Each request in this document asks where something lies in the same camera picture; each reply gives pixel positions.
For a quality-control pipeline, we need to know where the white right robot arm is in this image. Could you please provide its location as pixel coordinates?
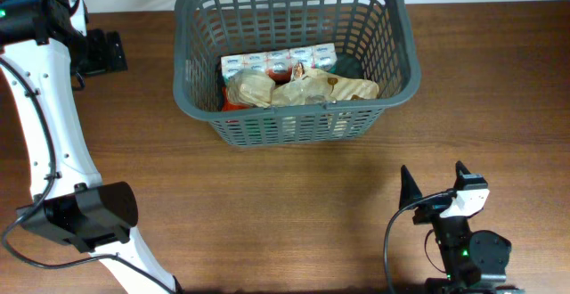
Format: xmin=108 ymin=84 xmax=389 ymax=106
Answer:
xmin=399 ymin=161 xmax=523 ymax=294

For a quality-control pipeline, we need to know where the grey plastic basket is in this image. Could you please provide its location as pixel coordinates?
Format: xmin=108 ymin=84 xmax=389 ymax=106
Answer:
xmin=173 ymin=0 xmax=421 ymax=147

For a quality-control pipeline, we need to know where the orange spaghetti packet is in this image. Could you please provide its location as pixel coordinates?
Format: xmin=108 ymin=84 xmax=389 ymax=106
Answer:
xmin=222 ymin=87 xmax=250 ymax=111

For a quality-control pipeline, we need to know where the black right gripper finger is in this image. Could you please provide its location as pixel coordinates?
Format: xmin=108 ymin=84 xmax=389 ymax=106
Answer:
xmin=399 ymin=165 xmax=423 ymax=209
xmin=453 ymin=160 xmax=486 ymax=191

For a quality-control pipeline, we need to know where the brown paper bag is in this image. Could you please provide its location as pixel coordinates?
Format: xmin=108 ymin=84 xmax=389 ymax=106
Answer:
xmin=282 ymin=63 xmax=379 ymax=105

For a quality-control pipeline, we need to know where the black cable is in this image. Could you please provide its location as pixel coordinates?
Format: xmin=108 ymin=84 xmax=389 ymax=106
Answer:
xmin=382 ymin=189 xmax=458 ymax=294

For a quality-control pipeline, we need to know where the tissue pack multipack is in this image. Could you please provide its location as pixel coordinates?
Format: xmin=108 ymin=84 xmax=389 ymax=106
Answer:
xmin=221 ymin=43 xmax=338 ymax=83

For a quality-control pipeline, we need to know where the cream paper bag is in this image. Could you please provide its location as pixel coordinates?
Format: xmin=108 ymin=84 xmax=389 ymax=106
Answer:
xmin=224 ymin=68 xmax=313 ymax=109

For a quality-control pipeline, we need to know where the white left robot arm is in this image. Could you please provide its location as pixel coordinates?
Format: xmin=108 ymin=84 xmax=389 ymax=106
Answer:
xmin=1 ymin=0 xmax=181 ymax=293

